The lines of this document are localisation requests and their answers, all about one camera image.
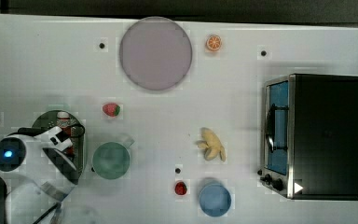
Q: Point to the green cup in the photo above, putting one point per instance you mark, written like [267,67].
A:
[112,160]

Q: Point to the red ketchup bottle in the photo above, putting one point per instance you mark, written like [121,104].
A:
[64,122]

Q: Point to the grey round plate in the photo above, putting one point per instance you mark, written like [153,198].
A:
[155,53]

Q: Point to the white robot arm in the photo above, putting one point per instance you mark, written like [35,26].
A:
[37,159]

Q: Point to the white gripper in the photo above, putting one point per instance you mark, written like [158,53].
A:
[55,137]

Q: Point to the small red strawberry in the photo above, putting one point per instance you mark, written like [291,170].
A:
[180,188]

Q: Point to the peeled banana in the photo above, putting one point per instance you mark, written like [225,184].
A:
[211,144]

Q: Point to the green oval strainer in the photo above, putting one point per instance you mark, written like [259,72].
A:
[79,149]

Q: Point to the large red strawberry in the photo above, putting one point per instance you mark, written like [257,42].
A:
[111,109]

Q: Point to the black toaster oven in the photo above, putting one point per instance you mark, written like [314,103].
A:
[310,137]

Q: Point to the orange slice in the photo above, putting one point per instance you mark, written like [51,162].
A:
[213,43]

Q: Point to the blue bowl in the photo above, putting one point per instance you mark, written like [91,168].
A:
[215,200]

